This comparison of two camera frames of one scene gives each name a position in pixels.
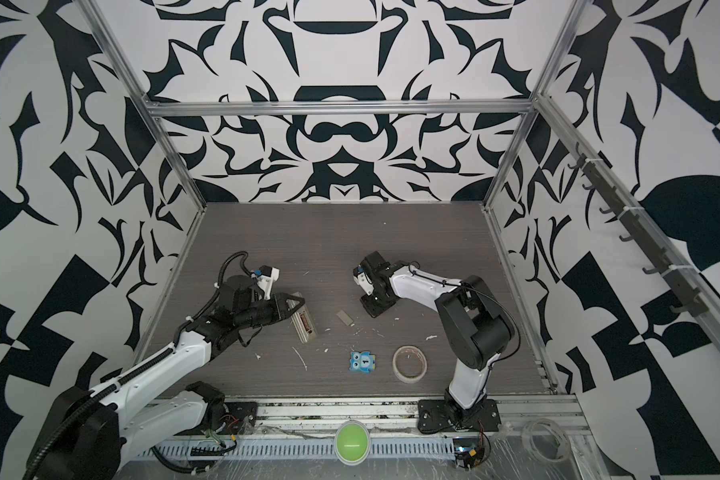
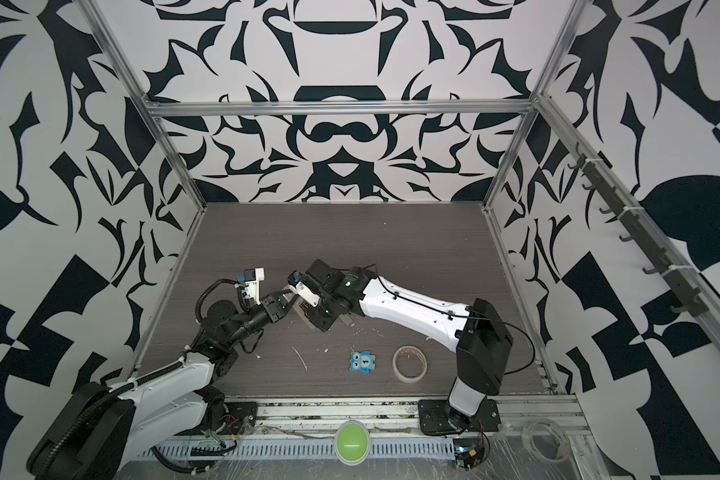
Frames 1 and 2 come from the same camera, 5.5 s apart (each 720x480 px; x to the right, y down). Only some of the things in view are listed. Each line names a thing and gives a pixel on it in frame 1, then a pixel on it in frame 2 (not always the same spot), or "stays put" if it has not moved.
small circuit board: [468, 452] stays put
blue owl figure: [362, 361] stays put
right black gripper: [370, 308] to [322, 323]
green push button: [352, 442] stays put
